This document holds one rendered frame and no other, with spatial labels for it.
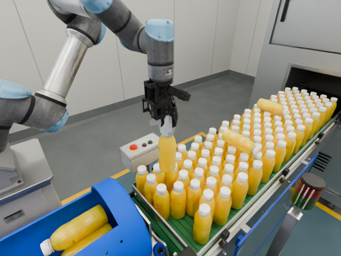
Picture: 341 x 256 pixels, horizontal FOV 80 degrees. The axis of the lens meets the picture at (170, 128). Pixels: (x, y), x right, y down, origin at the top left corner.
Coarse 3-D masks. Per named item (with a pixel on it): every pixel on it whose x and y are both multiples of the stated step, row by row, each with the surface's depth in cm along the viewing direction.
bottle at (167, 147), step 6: (162, 138) 72; (168, 138) 72; (174, 138) 74; (162, 144) 72; (168, 144) 72; (174, 144) 73; (162, 150) 73; (168, 150) 73; (174, 150) 75; (162, 156) 75; (168, 156) 75; (174, 156) 76; (162, 162) 77; (168, 162) 76; (174, 162) 78; (162, 168) 78; (168, 168) 78; (174, 168) 80
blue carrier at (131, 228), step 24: (96, 192) 72; (120, 192) 58; (48, 216) 62; (72, 216) 69; (120, 216) 54; (0, 240) 56; (24, 240) 61; (96, 240) 49; (120, 240) 52; (144, 240) 55
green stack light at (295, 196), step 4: (296, 192) 62; (292, 196) 64; (296, 196) 62; (300, 196) 60; (292, 200) 64; (296, 200) 62; (300, 200) 61; (304, 200) 60; (308, 200) 59; (312, 200) 59; (316, 200) 59; (296, 204) 62; (300, 204) 61; (304, 204) 60; (308, 204) 60; (312, 204) 60; (300, 208) 62; (304, 208) 61; (308, 208) 61; (312, 208) 62
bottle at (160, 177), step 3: (153, 171) 89; (162, 171) 90; (156, 174) 88; (159, 174) 88; (162, 174) 89; (156, 177) 88; (159, 177) 89; (162, 177) 89; (159, 180) 89; (162, 180) 90; (159, 183) 90
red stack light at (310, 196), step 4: (300, 176) 61; (300, 180) 60; (296, 184) 62; (300, 184) 60; (304, 184) 58; (296, 188) 62; (300, 188) 60; (304, 188) 59; (308, 188) 58; (324, 188) 57; (300, 192) 60; (304, 192) 59; (308, 192) 58; (312, 192) 57; (316, 192) 57; (320, 192) 57; (304, 196) 59; (308, 196) 59; (312, 196) 58; (316, 196) 58
